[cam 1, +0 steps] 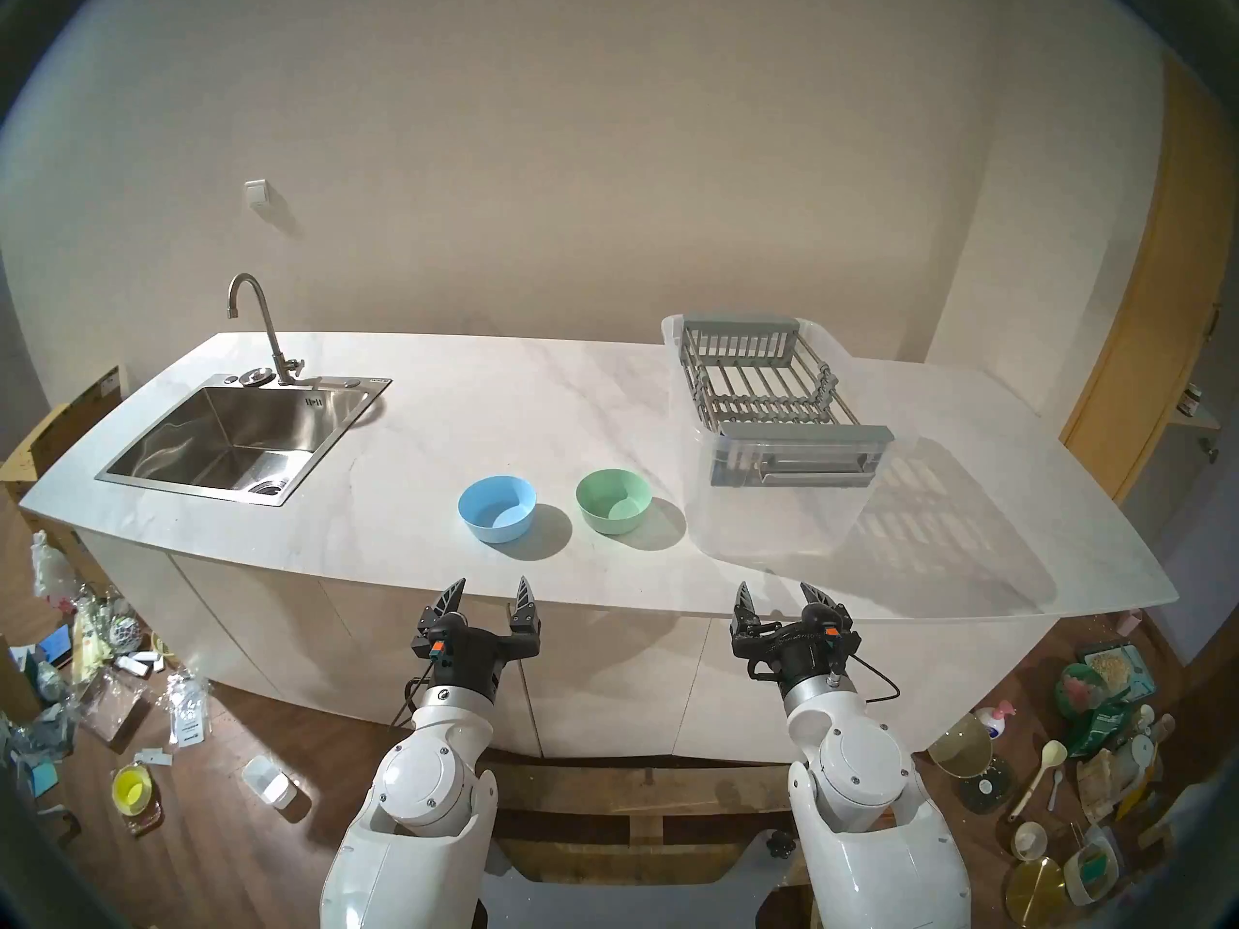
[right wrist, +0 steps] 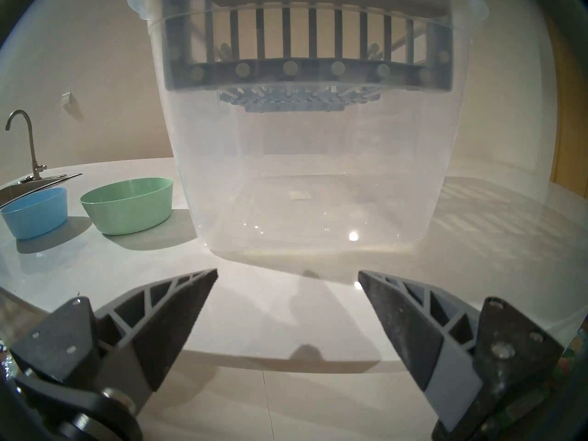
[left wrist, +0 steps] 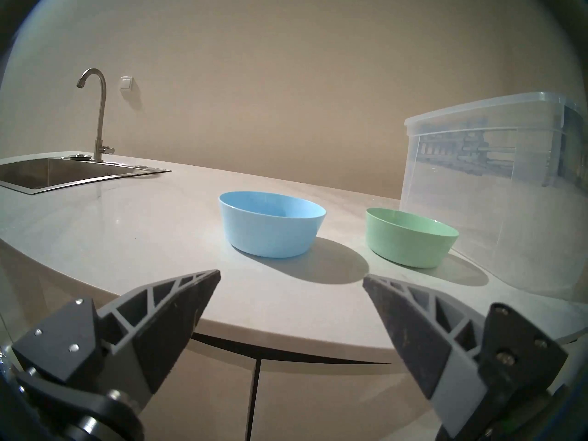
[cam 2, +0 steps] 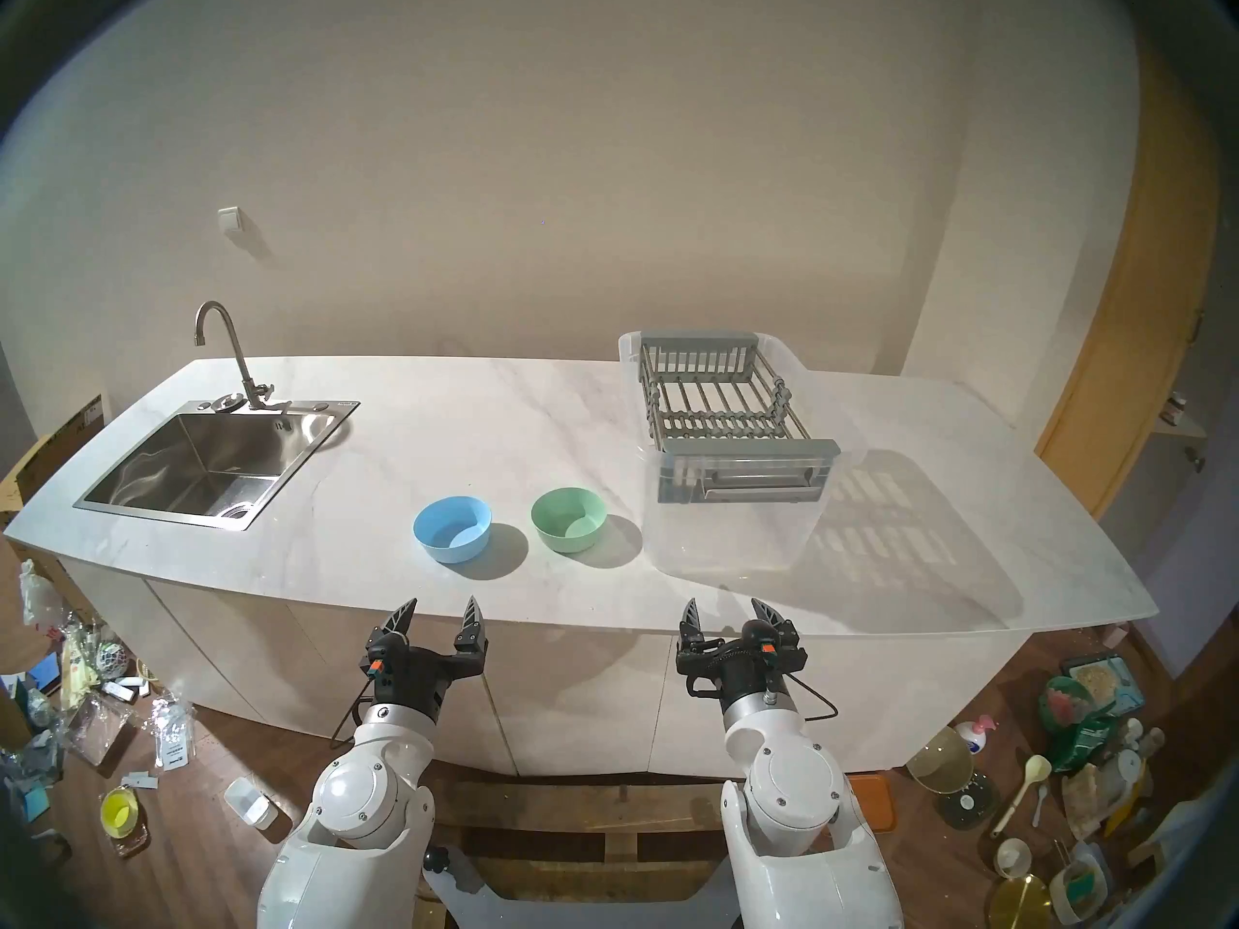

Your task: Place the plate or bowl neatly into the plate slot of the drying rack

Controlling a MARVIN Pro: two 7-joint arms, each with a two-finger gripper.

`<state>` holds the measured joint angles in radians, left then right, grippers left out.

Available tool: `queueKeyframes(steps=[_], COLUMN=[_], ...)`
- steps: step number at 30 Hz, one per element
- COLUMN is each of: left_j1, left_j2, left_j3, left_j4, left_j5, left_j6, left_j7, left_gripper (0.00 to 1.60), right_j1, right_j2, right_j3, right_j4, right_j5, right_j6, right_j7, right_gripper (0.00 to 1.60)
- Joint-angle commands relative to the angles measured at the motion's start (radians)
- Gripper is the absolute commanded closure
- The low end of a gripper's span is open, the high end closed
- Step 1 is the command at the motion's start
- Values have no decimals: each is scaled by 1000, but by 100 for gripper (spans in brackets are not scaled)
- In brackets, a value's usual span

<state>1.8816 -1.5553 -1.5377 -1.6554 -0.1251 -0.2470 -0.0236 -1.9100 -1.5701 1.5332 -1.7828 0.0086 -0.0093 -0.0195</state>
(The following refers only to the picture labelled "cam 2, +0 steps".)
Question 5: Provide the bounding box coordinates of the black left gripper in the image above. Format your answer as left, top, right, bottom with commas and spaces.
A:
360, 595, 489, 720

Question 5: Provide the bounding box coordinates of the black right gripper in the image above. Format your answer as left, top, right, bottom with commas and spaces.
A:
676, 598, 809, 714

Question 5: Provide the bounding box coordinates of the blue plastic bowl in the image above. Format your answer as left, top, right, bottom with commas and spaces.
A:
413, 496, 493, 563

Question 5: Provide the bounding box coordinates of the green plastic bowl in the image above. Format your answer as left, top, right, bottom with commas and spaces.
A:
530, 488, 609, 554

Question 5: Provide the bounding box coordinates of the grey dish drying rack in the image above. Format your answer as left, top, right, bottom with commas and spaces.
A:
639, 331, 841, 504

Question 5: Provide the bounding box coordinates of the yellow bowl clear container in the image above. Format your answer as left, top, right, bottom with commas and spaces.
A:
100, 787, 149, 855

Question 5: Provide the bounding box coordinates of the round yellow plate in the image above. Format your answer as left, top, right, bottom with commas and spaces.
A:
987, 874, 1054, 929

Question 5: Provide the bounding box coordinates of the clear plastic storage bin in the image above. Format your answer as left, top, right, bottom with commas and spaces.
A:
619, 329, 877, 575

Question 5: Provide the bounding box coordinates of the white kitchen counter cabinet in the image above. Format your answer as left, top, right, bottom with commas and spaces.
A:
5, 356, 1160, 778

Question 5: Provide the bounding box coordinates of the orange plastic tray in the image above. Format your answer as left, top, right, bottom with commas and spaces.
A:
847, 774, 896, 833

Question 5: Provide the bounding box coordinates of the yellow glass lid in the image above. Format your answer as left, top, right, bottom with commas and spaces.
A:
907, 726, 974, 794

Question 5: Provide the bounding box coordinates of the small white plastic container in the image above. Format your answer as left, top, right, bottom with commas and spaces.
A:
225, 778, 279, 829

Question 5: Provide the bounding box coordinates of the clear plastic packet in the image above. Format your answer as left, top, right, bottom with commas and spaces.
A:
150, 700, 197, 771

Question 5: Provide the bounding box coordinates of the stainless steel sink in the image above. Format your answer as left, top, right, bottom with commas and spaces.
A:
74, 400, 360, 532

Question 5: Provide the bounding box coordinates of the dark glass lid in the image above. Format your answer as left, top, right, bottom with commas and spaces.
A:
937, 772, 998, 831

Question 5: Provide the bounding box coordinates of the cream plastic spoon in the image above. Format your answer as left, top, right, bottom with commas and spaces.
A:
992, 755, 1052, 836

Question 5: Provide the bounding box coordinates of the steel gooseneck faucet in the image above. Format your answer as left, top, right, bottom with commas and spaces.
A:
194, 301, 291, 411

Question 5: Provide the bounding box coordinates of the green snack bag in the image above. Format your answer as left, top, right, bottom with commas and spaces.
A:
1041, 675, 1114, 773

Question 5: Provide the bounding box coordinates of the teal food box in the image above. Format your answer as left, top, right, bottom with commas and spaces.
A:
1065, 654, 1148, 715

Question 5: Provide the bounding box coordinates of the white crumpled plastic bag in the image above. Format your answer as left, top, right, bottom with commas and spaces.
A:
19, 559, 64, 628

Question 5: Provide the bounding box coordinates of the cardboard box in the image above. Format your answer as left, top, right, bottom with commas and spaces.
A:
0, 395, 107, 522

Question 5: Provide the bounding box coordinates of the white container green sponge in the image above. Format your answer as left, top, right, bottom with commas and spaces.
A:
1050, 845, 1109, 923

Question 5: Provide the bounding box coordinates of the wooden door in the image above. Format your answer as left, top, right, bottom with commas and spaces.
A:
1036, 56, 1221, 522

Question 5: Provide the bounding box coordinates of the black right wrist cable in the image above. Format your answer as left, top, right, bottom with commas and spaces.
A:
784, 675, 838, 723

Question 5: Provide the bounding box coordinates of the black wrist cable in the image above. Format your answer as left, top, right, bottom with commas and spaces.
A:
332, 680, 376, 749
784, 675, 838, 723

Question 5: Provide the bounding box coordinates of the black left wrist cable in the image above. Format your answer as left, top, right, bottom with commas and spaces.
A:
332, 680, 376, 749

